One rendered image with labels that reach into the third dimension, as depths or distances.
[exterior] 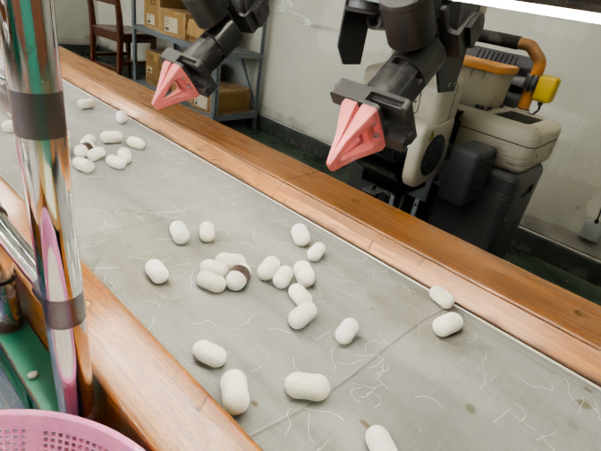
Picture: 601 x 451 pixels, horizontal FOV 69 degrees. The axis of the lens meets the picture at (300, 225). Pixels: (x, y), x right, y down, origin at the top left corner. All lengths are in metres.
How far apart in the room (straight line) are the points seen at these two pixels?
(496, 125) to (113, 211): 0.98
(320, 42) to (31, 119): 2.89
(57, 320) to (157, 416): 0.09
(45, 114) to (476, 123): 1.16
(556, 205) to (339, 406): 2.18
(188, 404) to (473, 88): 1.17
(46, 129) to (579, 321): 0.52
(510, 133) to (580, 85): 1.16
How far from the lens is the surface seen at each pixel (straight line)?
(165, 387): 0.35
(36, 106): 0.24
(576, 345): 0.54
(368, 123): 0.51
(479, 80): 1.34
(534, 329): 0.54
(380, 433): 0.36
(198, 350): 0.39
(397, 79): 0.55
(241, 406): 0.35
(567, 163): 2.44
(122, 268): 0.51
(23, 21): 0.23
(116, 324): 0.40
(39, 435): 0.35
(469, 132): 1.30
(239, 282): 0.46
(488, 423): 0.43
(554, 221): 2.51
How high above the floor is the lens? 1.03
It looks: 28 degrees down
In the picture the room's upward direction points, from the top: 10 degrees clockwise
